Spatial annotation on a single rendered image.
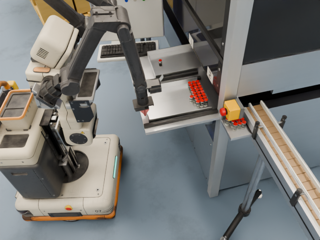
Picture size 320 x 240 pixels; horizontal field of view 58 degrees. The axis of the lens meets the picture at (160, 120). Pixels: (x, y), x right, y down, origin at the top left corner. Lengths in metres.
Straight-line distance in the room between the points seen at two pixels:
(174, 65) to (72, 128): 0.74
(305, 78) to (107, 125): 1.78
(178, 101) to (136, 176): 0.95
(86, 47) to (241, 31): 0.60
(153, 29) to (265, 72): 1.08
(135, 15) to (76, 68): 1.09
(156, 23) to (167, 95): 0.74
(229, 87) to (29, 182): 1.29
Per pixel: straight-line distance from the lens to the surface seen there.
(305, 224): 1.31
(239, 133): 1.50
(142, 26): 2.25
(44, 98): 1.33
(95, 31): 1.05
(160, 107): 1.59
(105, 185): 2.06
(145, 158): 2.46
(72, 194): 2.09
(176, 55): 1.95
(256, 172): 1.69
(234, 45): 1.26
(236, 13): 1.19
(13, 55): 4.11
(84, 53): 1.13
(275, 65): 1.44
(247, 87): 1.46
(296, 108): 1.77
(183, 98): 1.64
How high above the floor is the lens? 2.02
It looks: 48 degrees down
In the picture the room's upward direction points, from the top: 5 degrees counter-clockwise
